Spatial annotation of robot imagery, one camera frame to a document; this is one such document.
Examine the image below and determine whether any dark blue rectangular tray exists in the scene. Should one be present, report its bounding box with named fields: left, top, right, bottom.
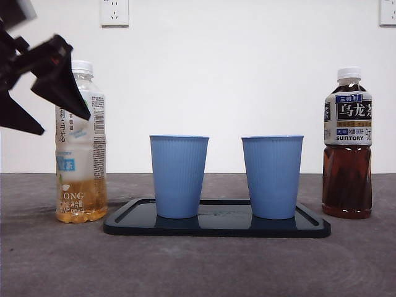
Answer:
left=102, top=198, right=332, bottom=239

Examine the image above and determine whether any dark oolong tea bottle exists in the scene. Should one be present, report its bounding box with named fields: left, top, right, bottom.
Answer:
left=321, top=66, right=373, bottom=220

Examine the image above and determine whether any pale grey left wrist camera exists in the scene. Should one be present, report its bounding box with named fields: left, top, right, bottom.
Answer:
left=0, top=0, right=38, bottom=30

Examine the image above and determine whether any white wall power socket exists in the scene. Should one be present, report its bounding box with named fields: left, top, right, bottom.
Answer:
left=100, top=0, right=130, bottom=27
left=379, top=0, right=396, bottom=27

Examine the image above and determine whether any pale jasmine oolong tea bottle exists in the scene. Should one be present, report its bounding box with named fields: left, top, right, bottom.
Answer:
left=54, top=60, right=109, bottom=224

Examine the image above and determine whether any blue ribbed plastic cup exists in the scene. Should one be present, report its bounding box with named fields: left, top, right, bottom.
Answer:
left=148, top=134, right=210, bottom=220
left=241, top=134, right=305, bottom=220

